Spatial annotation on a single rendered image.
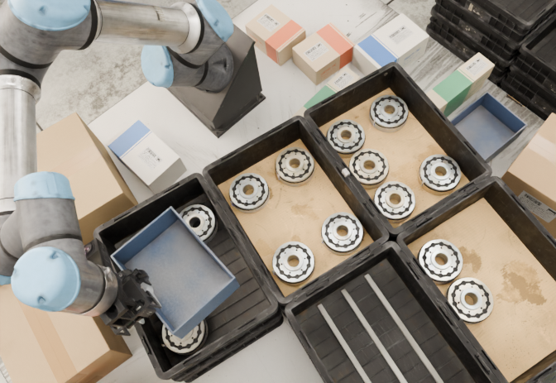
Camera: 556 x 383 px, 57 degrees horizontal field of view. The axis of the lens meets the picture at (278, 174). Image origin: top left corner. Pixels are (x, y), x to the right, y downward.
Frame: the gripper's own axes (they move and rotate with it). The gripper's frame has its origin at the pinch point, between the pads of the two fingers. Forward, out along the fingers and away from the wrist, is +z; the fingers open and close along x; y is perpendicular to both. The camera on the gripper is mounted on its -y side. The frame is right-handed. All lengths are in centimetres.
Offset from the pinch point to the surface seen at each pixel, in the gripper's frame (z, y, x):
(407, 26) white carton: 46, -26, 101
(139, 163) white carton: 35, -44, 12
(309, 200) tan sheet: 34, -2, 39
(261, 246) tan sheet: 32.3, -1.2, 22.2
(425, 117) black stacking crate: 34, 2, 77
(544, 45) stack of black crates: 94, -3, 156
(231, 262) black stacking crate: 31.3, -2.8, 13.9
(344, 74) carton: 46, -28, 75
